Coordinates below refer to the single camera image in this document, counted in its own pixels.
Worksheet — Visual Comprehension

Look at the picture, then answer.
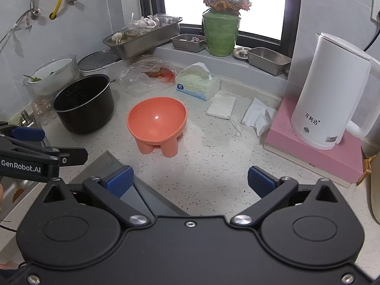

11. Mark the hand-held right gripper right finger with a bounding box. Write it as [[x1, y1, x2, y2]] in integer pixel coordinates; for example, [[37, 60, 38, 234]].
[[232, 166, 342, 230]]

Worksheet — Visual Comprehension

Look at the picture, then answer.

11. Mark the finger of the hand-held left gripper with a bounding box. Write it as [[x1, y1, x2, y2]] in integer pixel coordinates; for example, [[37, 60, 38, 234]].
[[0, 138, 89, 166], [0, 121, 46, 143]]

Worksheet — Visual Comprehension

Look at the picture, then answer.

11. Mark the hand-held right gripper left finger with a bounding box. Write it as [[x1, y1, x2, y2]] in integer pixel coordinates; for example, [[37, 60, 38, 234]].
[[40, 166, 151, 230]]

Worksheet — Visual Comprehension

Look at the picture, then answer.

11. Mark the white tissue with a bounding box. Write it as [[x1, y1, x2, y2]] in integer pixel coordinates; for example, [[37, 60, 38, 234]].
[[242, 97, 278, 137]]

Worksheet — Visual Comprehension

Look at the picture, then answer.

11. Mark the orange footed bowl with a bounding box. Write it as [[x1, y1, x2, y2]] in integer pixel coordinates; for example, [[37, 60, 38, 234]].
[[127, 96, 188, 158]]

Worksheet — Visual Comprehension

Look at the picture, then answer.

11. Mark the white dish cloth with string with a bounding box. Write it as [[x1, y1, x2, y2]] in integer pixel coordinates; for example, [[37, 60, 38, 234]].
[[207, 90, 242, 137]]

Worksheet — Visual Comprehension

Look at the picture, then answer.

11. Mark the white bowl with greens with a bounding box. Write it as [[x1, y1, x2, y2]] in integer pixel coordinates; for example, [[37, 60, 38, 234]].
[[23, 54, 81, 98]]

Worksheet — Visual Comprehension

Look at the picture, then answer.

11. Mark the stainless steel sink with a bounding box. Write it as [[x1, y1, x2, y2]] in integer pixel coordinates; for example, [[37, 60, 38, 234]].
[[0, 111, 52, 232]]

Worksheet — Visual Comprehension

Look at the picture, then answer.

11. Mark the black cooking pot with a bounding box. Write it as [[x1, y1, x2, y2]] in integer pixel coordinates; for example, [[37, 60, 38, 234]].
[[52, 74, 115, 135]]

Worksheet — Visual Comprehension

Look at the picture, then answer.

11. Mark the pink box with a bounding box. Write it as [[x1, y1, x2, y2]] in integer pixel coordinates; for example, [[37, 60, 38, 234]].
[[263, 96, 365, 188]]

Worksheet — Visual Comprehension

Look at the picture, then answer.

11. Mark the clear plastic bag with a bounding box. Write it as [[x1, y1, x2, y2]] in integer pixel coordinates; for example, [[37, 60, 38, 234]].
[[118, 55, 177, 95]]

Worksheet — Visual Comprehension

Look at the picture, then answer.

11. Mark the white electric kettle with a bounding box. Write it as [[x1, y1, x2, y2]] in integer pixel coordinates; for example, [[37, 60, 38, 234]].
[[290, 32, 380, 151]]

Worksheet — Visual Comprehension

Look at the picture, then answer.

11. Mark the tissue pack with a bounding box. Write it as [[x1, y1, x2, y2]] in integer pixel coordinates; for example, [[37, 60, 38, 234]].
[[175, 62, 221, 102]]

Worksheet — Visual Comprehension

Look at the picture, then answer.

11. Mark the empty steel tray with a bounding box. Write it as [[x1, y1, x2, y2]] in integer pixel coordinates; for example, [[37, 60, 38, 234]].
[[247, 47, 292, 76]]

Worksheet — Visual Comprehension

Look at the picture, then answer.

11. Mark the large steel tray with food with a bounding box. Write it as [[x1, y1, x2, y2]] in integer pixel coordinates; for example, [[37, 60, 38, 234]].
[[103, 13, 183, 60]]

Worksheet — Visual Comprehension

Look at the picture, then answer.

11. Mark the green vase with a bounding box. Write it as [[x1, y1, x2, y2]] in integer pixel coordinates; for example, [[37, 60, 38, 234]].
[[202, 12, 242, 57]]

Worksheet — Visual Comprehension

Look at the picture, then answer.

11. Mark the small steel tray with items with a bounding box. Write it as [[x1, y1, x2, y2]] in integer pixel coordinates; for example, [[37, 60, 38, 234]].
[[171, 33, 207, 51]]

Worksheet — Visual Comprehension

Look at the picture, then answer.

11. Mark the grey wall cable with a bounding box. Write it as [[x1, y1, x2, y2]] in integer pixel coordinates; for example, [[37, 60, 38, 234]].
[[0, 9, 34, 46]]

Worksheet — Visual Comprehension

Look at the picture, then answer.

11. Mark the black power cable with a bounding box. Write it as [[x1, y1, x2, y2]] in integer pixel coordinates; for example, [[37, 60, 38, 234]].
[[363, 24, 380, 52]]

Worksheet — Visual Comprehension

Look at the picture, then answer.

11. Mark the white wall socket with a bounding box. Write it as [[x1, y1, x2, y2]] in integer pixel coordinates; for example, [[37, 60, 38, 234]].
[[370, 0, 380, 24]]

